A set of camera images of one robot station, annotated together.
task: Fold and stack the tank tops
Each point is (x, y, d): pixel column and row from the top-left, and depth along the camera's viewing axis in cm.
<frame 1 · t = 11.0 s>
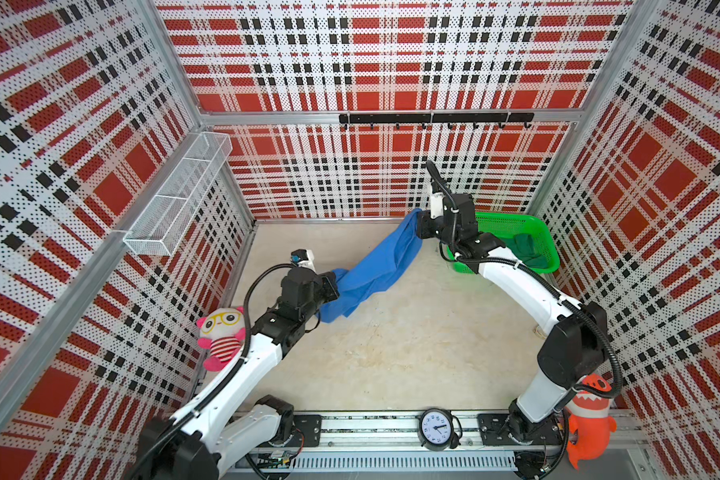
left hand: (335, 277, 79), fingers closed
right hand: (420, 212, 82), fingers closed
blue tank top: (376, 270, 81), point 23 cm above the table
pink plush with yellow glasses: (218, 328, 86), point 8 cm above the table

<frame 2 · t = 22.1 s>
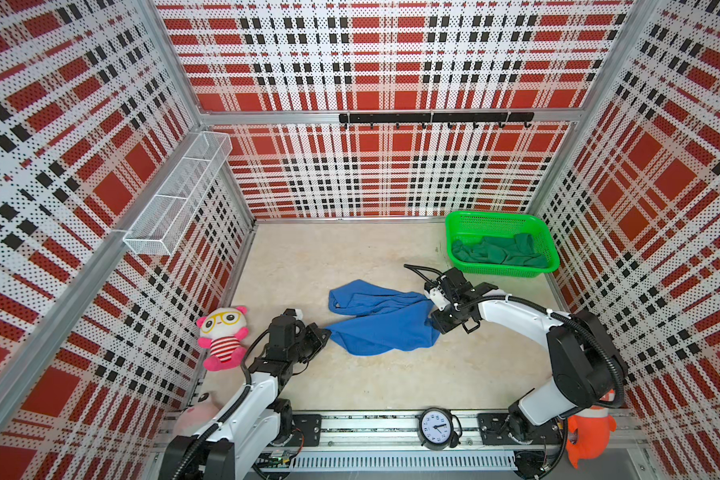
left hand: (332, 336, 86), fingers closed
right hand: (442, 322, 89), fingers open
blue tank top: (380, 320, 90), point 6 cm above the table
the other named things where they were.

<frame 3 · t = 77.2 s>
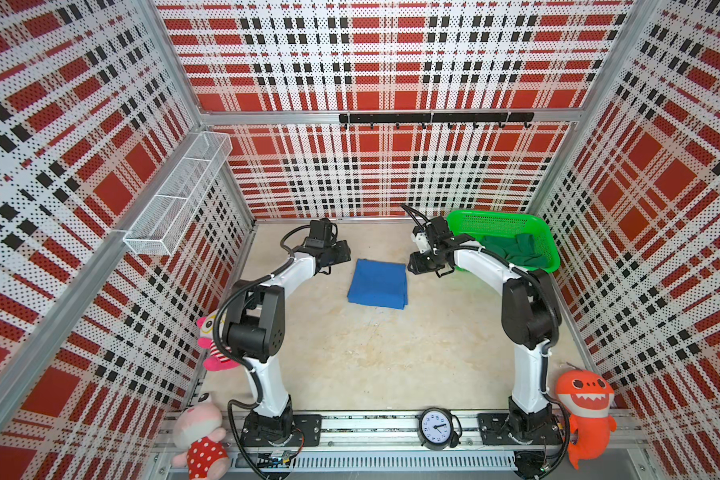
left hand: (346, 255, 97), fingers open
right hand: (414, 267, 96), fingers open
blue tank top: (379, 283, 101), point 4 cm above the table
the other named things where they were.

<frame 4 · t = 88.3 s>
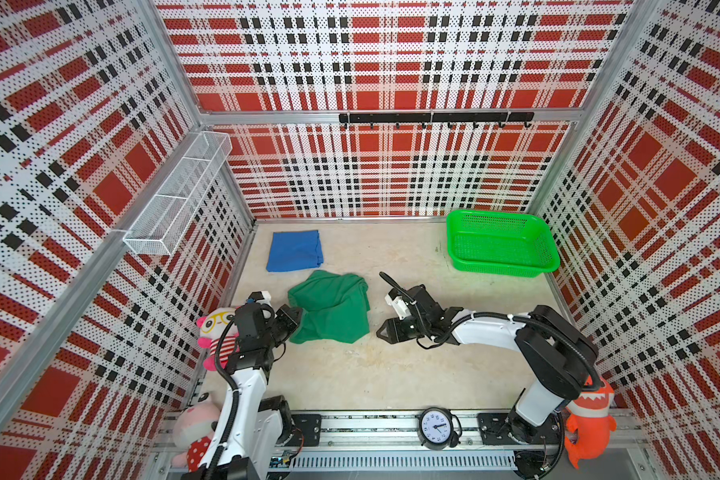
left hand: (303, 313, 83), fingers closed
right hand: (384, 335, 86), fingers open
blue tank top: (294, 250, 113), point 2 cm above the table
green tank top: (333, 308, 93), point 6 cm above the table
the other named things where they were.

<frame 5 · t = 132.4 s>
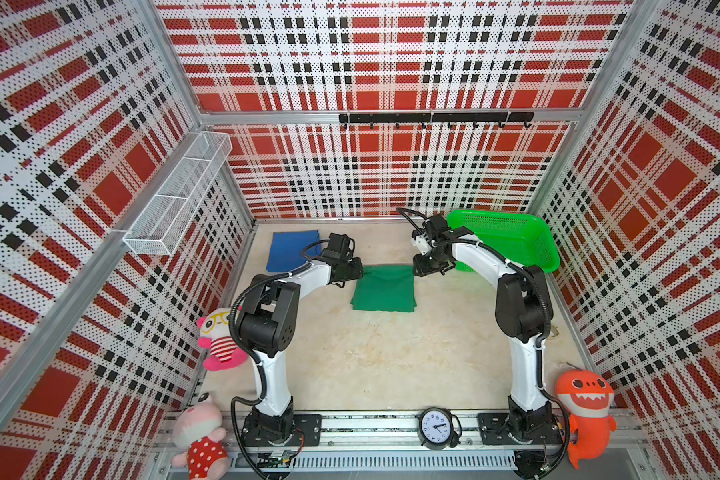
left hand: (359, 272, 99), fingers open
right hand: (422, 269, 97), fingers open
green tank top: (385, 287, 101), point 3 cm above the table
the other named things where they were.

